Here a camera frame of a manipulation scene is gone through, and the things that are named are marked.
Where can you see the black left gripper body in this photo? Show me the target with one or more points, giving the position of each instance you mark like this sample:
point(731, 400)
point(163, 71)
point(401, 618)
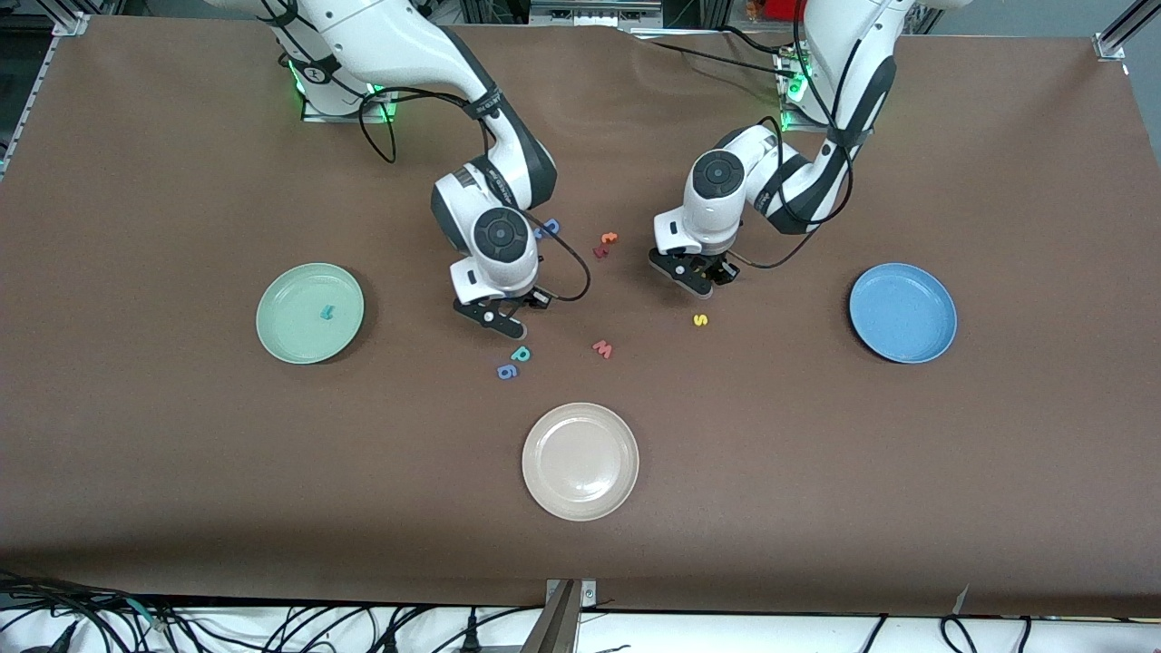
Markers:
point(719, 268)

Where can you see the blue foam letter g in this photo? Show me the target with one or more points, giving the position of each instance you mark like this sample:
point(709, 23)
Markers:
point(502, 372)

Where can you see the brown table cover sheet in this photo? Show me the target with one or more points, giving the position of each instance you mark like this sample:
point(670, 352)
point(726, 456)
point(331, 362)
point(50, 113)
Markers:
point(181, 453)

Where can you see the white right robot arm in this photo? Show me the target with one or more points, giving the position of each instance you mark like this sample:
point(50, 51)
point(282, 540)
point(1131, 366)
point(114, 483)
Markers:
point(390, 36)

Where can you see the metal table bracket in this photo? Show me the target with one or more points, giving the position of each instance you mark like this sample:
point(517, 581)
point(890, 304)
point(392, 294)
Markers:
point(562, 626)

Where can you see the grey tape piece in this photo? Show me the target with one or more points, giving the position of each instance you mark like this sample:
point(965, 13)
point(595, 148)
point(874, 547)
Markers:
point(961, 600)

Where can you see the red background object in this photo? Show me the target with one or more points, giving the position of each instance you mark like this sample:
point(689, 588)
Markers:
point(782, 9)

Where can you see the grey equipment box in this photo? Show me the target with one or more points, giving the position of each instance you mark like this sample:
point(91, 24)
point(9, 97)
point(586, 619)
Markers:
point(599, 11)

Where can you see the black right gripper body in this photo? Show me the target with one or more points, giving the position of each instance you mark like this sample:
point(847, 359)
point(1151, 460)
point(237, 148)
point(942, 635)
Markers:
point(535, 298)

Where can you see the pink foam letter w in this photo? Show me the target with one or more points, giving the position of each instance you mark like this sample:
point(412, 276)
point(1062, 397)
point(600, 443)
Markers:
point(602, 349)

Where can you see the blue foam letter D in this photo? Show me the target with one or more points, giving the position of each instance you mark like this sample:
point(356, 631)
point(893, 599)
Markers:
point(554, 227)

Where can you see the blue plate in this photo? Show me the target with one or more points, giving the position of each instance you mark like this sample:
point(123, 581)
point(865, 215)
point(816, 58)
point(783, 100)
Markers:
point(902, 313)

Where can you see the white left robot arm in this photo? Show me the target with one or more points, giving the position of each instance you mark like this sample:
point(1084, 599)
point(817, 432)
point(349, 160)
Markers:
point(717, 190)

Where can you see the teal foam letter p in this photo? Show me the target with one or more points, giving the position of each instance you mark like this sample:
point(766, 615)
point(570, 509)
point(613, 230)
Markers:
point(516, 354)

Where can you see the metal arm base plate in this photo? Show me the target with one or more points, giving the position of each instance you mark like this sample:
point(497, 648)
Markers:
point(794, 127)
point(313, 117)

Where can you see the aluminium frame profile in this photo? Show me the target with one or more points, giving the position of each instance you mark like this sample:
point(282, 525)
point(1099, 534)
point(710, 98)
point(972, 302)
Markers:
point(1120, 36)

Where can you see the beige plate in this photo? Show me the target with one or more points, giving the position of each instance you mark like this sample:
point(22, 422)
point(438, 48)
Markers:
point(580, 462)

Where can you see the pale green plate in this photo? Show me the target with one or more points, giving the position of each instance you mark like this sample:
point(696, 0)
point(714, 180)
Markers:
point(290, 336)

